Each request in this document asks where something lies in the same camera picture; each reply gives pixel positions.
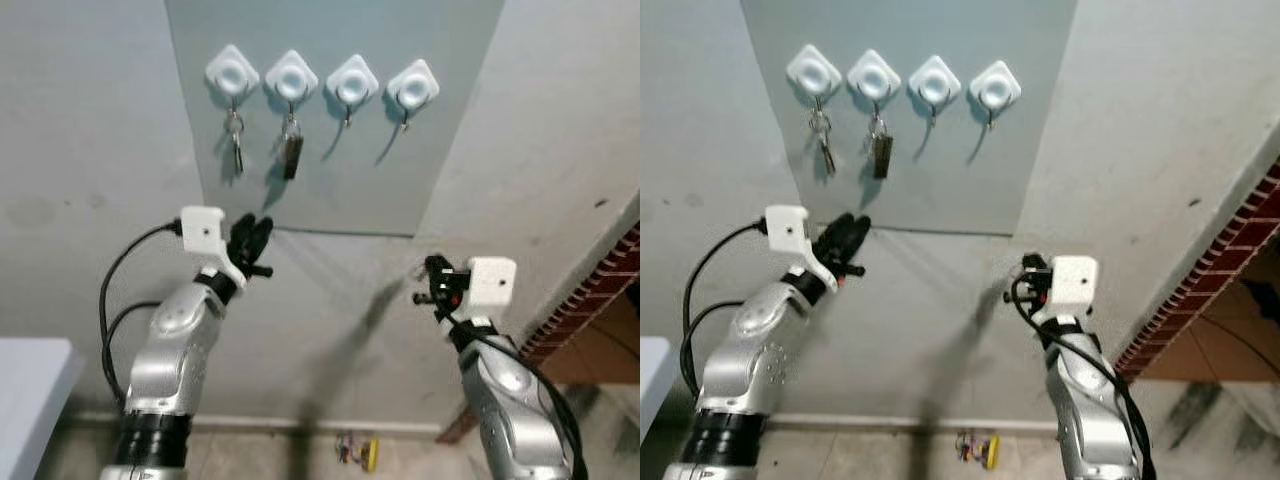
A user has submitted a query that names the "silver key bunch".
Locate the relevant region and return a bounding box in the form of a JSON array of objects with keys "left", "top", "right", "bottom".
[
  {"left": 222, "top": 108, "right": 246, "bottom": 176},
  {"left": 808, "top": 108, "right": 839, "bottom": 178}
]

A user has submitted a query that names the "dark key tag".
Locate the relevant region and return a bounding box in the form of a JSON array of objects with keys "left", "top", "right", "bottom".
[
  {"left": 280, "top": 113, "right": 305, "bottom": 181},
  {"left": 868, "top": 113, "right": 895, "bottom": 181}
]

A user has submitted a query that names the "small yellow toy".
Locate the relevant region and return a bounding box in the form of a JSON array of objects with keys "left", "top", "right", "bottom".
[
  {"left": 335, "top": 432, "right": 379, "bottom": 473},
  {"left": 955, "top": 430, "right": 1001, "bottom": 471}
]

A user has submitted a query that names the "white baseboard strip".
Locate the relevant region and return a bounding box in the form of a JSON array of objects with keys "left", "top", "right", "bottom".
[
  {"left": 770, "top": 412, "right": 1056, "bottom": 433},
  {"left": 70, "top": 410, "right": 446, "bottom": 436}
]

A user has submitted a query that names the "white table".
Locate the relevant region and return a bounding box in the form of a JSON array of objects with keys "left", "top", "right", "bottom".
[
  {"left": 640, "top": 337, "right": 669, "bottom": 441},
  {"left": 0, "top": 338, "right": 86, "bottom": 480}
]

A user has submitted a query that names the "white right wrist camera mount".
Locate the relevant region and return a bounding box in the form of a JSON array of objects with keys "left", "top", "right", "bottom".
[
  {"left": 1048, "top": 256, "right": 1099, "bottom": 319},
  {"left": 466, "top": 257, "right": 518, "bottom": 321}
]

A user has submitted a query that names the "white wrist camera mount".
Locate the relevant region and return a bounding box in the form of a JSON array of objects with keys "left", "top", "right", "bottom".
[
  {"left": 179, "top": 206, "right": 246, "bottom": 291},
  {"left": 1048, "top": 256, "right": 1099, "bottom": 319},
  {"left": 466, "top": 257, "right": 518, "bottom": 321},
  {"left": 765, "top": 205, "right": 831, "bottom": 291}
]

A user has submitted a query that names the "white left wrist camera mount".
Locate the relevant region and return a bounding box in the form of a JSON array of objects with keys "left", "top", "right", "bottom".
[
  {"left": 765, "top": 205, "right": 831, "bottom": 291},
  {"left": 179, "top": 206, "right": 246, "bottom": 291}
]

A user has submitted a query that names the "grey wall board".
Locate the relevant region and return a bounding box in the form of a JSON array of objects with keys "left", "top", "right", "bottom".
[{"left": 163, "top": 0, "right": 506, "bottom": 238}]

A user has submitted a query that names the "red brick wall edge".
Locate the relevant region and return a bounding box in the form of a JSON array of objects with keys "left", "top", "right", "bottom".
[
  {"left": 1113, "top": 160, "right": 1280, "bottom": 381},
  {"left": 518, "top": 222, "right": 641, "bottom": 366}
]

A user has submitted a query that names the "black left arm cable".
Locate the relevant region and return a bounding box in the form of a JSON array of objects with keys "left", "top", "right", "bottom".
[
  {"left": 98, "top": 220, "right": 186, "bottom": 406},
  {"left": 680, "top": 220, "right": 771, "bottom": 401}
]

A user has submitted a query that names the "white square wall hook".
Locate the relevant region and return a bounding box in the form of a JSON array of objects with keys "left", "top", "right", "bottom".
[
  {"left": 264, "top": 49, "right": 320, "bottom": 116},
  {"left": 205, "top": 44, "right": 261, "bottom": 111},
  {"left": 847, "top": 49, "right": 903, "bottom": 116},
  {"left": 385, "top": 59, "right": 441, "bottom": 133},
  {"left": 325, "top": 54, "right": 381, "bottom": 128},
  {"left": 908, "top": 54, "right": 963, "bottom": 128},
  {"left": 786, "top": 44, "right": 843, "bottom": 111},
  {"left": 968, "top": 60, "right": 1023, "bottom": 133}
]

